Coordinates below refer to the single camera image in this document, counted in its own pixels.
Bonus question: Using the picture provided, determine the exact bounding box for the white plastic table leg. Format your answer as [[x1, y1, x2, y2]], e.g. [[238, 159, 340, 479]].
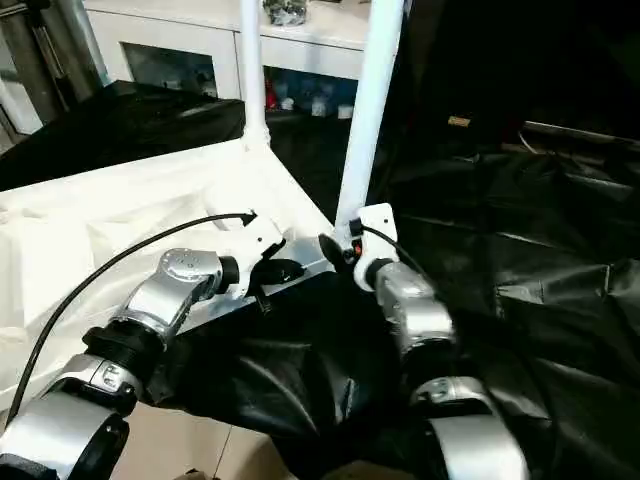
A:
[[332, 0, 407, 242], [238, 0, 273, 152]]

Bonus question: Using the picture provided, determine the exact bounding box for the black metal bar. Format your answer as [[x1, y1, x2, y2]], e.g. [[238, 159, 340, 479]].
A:
[[519, 121, 640, 145]]

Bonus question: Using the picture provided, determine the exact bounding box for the white pole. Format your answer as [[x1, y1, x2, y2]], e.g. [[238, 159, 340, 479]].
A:
[[0, 74, 44, 135]]

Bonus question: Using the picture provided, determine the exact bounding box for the black backdrop cloth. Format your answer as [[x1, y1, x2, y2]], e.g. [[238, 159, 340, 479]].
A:
[[389, 0, 640, 146]]

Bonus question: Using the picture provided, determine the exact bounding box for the white glass-door cabinet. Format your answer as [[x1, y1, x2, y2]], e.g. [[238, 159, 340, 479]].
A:
[[84, 0, 372, 120]]

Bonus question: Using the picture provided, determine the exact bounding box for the black left wrist camera cable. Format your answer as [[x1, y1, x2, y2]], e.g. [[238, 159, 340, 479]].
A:
[[8, 211, 259, 417]]

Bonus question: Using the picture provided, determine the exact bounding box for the black mat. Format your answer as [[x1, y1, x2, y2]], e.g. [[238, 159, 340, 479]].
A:
[[0, 77, 640, 480]]

